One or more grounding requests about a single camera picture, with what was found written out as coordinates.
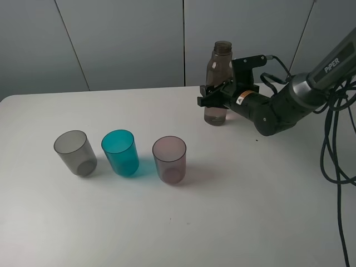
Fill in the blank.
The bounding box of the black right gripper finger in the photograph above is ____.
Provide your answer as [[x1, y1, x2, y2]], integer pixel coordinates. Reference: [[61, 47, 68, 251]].
[[197, 89, 225, 108], [200, 80, 233, 96]]

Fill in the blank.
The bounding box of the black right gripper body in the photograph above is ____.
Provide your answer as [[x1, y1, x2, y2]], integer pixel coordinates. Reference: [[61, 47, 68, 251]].
[[221, 80, 260, 111]]

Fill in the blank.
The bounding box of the translucent brown plastic bottle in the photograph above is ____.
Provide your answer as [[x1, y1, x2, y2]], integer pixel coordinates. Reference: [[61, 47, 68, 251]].
[[204, 41, 233, 126]]

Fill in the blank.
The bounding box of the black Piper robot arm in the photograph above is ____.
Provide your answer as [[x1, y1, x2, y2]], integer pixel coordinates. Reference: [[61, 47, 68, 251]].
[[197, 31, 355, 136]]

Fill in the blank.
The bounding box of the pink translucent plastic cup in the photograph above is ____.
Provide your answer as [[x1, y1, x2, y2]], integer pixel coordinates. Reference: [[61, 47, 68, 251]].
[[152, 136, 187, 185]]

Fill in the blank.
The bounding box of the teal translucent plastic cup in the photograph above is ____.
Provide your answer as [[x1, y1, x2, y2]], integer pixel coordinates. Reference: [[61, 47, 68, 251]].
[[101, 130, 139, 177]]

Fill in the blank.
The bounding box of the grey translucent plastic cup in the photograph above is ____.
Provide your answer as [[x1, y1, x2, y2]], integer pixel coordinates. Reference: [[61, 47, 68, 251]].
[[53, 130, 97, 177]]

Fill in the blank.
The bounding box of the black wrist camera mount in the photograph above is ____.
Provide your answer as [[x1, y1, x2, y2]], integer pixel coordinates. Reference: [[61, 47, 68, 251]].
[[231, 55, 267, 92]]

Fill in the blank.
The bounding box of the black cable bundle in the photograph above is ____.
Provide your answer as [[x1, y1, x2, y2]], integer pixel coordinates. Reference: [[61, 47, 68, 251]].
[[260, 55, 356, 267]]

